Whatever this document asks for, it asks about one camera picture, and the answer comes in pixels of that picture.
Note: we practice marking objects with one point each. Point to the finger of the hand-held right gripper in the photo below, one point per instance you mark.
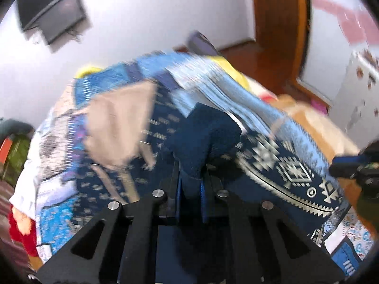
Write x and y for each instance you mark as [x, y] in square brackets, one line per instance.
[349, 163]

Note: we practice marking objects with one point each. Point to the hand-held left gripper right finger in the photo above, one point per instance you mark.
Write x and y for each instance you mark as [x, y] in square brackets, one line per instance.
[203, 201]

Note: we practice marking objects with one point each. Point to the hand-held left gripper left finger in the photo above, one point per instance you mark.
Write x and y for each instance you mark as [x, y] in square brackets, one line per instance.
[178, 201]

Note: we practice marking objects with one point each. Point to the dark blue knit garment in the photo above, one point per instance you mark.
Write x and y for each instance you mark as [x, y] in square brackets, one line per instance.
[204, 136]

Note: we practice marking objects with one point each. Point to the white cabinet with stickers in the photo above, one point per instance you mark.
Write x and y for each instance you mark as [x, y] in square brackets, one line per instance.
[358, 94]

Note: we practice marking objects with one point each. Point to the patchwork printed blanket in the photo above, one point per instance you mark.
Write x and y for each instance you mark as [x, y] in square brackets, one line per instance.
[124, 142]

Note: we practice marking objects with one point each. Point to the yellow bed sheet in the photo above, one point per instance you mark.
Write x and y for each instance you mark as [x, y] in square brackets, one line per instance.
[234, 71]

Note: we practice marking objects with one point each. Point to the wooden door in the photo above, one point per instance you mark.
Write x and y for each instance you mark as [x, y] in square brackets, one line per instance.
[278, 29]

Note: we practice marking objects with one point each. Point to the white cloth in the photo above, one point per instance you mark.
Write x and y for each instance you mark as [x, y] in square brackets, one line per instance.
[28, 177]

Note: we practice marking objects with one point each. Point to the dark purple object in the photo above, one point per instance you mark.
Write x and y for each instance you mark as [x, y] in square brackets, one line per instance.
[201, 43]

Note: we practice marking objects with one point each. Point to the striped curtain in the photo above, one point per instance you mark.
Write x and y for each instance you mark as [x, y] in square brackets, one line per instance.
[10, 213]

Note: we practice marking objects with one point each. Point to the green bag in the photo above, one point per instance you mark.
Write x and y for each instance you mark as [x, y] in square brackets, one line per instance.
[14, 148]

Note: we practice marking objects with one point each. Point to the pink wall decoration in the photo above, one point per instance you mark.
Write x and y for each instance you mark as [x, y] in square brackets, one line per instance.
[352, 20]

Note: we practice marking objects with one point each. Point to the wall-mounted television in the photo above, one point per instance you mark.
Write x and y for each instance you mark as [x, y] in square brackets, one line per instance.
[50, 11]

